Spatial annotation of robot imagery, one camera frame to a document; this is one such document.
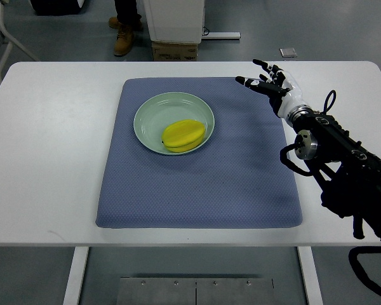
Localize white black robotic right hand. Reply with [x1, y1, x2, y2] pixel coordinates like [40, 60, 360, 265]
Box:
[235, 59, 312, 125]

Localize grey floor outlet plate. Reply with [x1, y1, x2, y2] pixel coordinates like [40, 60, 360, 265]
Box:
[279, 48, 297, 58]

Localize light green plate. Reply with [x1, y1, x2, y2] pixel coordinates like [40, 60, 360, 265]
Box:
[133, 92, 215, 155]

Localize blue textured mat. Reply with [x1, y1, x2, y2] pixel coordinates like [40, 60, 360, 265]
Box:
[96, 77, 302, 229]

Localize cardboard box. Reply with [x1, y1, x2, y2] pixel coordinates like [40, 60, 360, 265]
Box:
[152, 42, 197, 62]

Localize white cabinet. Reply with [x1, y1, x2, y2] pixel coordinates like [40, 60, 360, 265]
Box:
[144, 0, 205, 44]

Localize tan work boot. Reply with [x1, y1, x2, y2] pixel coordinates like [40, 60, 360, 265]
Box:
[114, 24, 135, 57]
[109, 17, 144, 31]

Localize white table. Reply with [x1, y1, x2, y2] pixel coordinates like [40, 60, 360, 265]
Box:
[0, 60, 381, 305]

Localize white floor rail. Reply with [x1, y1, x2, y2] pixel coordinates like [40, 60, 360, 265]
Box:
[202, 32, 241, 40]

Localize metal base plate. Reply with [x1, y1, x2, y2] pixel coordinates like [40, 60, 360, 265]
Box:
[117, 277, 277, 304]

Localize white chair frame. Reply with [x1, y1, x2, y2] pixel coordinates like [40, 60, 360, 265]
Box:
[0, 0, 41, 86]

